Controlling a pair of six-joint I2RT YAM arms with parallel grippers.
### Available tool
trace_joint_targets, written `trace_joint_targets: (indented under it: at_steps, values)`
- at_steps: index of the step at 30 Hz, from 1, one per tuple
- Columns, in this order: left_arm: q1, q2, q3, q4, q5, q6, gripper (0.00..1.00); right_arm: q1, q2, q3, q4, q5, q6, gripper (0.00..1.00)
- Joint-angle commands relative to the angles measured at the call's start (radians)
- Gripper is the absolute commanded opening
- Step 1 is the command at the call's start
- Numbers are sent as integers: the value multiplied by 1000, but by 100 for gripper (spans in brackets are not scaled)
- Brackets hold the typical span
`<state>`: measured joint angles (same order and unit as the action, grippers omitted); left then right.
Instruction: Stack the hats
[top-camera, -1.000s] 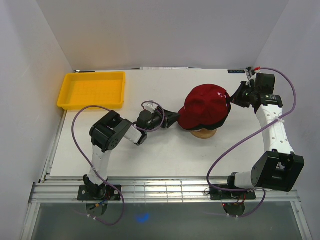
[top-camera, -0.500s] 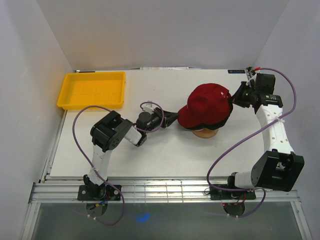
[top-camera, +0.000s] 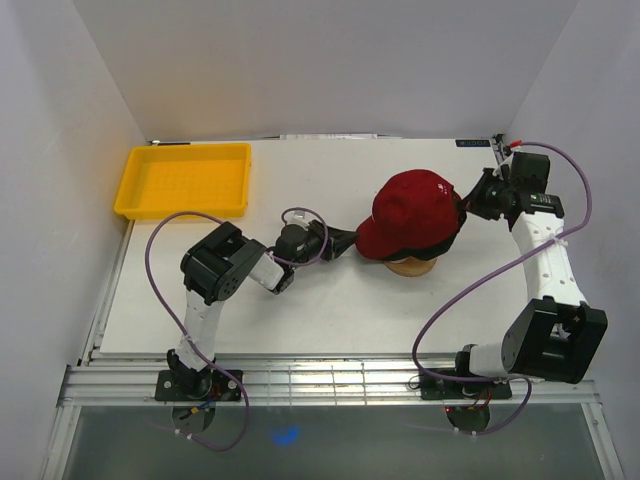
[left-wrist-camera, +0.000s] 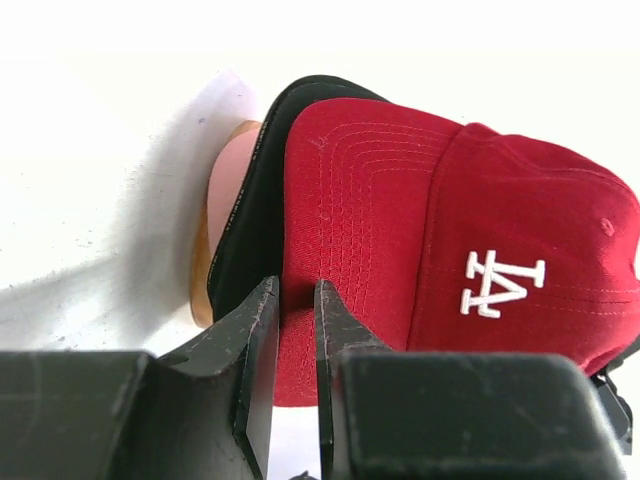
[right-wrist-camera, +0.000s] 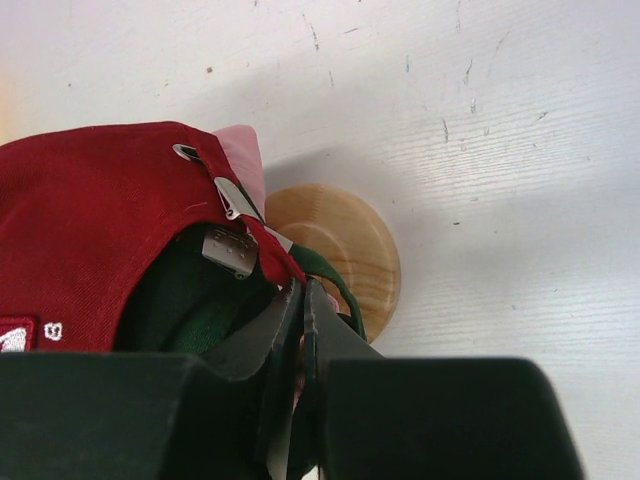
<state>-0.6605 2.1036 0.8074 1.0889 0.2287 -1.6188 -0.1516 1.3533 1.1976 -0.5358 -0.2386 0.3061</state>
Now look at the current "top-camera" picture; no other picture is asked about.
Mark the black blue logo sticker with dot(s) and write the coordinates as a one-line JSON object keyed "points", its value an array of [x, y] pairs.
{"points": [[473, 143]]}

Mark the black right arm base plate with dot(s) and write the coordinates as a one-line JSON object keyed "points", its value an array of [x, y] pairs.
{"points": [[431, 388]]}

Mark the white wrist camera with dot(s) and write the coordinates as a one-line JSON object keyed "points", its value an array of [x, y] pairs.
{"points": [[504, 155], [298, 217]]}

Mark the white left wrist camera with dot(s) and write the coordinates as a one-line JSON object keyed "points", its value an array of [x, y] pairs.
{"points": [[298, 217]]}

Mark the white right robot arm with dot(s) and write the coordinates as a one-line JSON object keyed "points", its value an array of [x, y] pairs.
{"points": [[557, 334]]}

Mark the wooden hat stand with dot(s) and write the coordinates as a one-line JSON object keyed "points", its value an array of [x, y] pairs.
{"points": [[411, 267]]}

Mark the dark red LA cap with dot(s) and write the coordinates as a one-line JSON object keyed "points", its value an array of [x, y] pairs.
{"points": [[413, 204]]}

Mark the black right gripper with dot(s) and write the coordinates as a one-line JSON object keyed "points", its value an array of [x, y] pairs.
{"points": [[473, 202]]}

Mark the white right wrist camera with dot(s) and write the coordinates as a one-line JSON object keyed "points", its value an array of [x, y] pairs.
{"points": [[504, 155]]}

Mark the black NY cap red brim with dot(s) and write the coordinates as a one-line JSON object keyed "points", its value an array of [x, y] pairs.
{"points": [[420, 249]]}

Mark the aluminium front rail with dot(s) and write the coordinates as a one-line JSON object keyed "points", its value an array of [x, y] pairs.
{"points": [[270, 381]]}

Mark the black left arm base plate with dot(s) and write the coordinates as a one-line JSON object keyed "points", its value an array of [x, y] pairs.
{"points": [[225, 385]]}

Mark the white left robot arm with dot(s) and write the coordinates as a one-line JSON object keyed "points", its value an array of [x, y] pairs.
{"points": [[214, 269]]}

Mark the yellow plastic tray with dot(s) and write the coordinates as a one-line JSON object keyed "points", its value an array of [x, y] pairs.
{"points": [[161, 180]]}

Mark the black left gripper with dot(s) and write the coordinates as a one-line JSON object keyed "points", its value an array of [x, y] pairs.
{"points": [[343, 240]]}

